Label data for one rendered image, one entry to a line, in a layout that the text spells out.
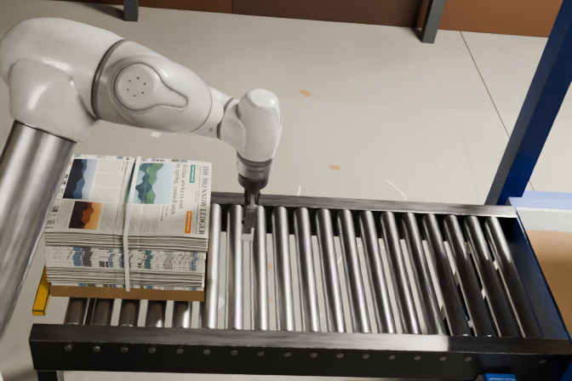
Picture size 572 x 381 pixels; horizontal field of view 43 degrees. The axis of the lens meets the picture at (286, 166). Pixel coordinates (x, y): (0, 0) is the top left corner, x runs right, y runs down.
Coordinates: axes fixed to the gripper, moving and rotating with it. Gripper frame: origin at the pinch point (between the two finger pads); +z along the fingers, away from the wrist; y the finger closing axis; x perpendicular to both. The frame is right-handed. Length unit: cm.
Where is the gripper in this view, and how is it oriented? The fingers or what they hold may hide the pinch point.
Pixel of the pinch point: (248, 229)
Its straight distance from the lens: 186.1
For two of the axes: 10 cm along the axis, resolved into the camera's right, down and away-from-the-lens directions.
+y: 0.5, 6.4, -7.7
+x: 9.9, 0.5, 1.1
